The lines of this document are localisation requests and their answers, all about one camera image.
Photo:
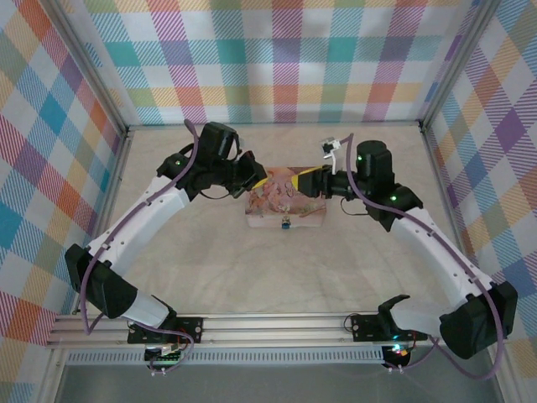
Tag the small blue padlock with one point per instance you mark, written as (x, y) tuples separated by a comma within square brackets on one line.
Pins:
[(285, 223)]

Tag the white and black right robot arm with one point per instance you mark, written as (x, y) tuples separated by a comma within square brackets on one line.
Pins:
[(423, 241)]

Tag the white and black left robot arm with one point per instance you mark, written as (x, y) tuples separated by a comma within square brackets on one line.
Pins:
[(138, 218)]

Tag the pink illustrated tin box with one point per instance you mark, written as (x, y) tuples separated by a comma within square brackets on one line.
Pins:
[(279, 201)]

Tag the right circuit board orange light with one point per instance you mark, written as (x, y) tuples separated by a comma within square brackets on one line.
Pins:
[(398, 350)]

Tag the left circuit board green lights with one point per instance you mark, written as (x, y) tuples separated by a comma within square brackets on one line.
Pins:
[(165, 354)]

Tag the aluminium frame bar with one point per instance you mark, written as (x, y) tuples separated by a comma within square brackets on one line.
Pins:
[(293, 123)]

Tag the aluminium frame post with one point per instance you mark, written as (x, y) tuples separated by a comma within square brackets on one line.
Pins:
[(457, 63), (90, 71)]

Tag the aluminium mounting rail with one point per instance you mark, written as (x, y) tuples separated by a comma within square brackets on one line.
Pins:
[(268, 329)]

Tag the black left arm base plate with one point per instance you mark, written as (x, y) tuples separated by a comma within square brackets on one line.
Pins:
[(189, 329)]

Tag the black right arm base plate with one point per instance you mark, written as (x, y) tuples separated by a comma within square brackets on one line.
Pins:
[(365, 327)]

